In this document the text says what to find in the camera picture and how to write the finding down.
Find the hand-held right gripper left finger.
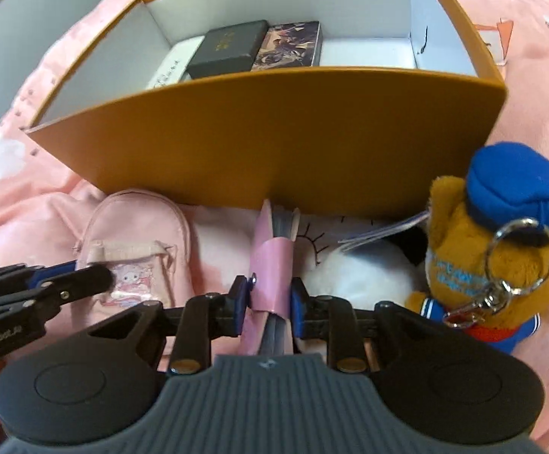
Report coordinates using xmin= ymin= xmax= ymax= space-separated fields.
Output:
xmin=68 ymin=275 xmax=251 ymax=375

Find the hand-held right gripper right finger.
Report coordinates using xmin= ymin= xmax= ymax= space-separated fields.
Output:
xmin=289 ymin=275 xmax=474 ymax=374

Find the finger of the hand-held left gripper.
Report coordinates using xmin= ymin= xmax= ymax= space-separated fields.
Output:
xmin=0 ymin=264 xmax=115 ymax=328
xmin=0 ymin=260 xmax=79 ymax=290

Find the pink notebook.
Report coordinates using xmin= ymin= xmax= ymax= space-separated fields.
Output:
xmin=241 ymin=199 xmax=303 ymax=355

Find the pink cartoon pouch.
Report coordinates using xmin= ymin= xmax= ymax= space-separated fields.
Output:
xmin=73 ymin=189 xmax=194 ymax=317

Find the orange cardboard box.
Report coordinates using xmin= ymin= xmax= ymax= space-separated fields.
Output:
xmin=23 ymin=0 xmax=509 ymax=221

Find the long white box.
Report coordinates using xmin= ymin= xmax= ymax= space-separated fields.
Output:
xmin=144 ymin=35 xmax=206 ymax=90

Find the dark grey square box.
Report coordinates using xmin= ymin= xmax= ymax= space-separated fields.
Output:
xmin=187 ymin=20 xmax=270 ymax=80

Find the printed picture box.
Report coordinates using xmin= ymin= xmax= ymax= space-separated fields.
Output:
xmin=250 ymin=21 xmax=323 ymax=73

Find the pink striped plush ball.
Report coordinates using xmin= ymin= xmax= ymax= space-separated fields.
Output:
xmin=303 ymin=236 xmax=429 ymax=310

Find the paper hang tag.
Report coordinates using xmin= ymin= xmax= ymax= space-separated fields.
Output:
xmin=338 ymin=210 xmax=431 ymax=251

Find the brown bear plush keychain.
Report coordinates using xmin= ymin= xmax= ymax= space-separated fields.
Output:
xmin=404 ymin=141 xmax=549 ymax=355

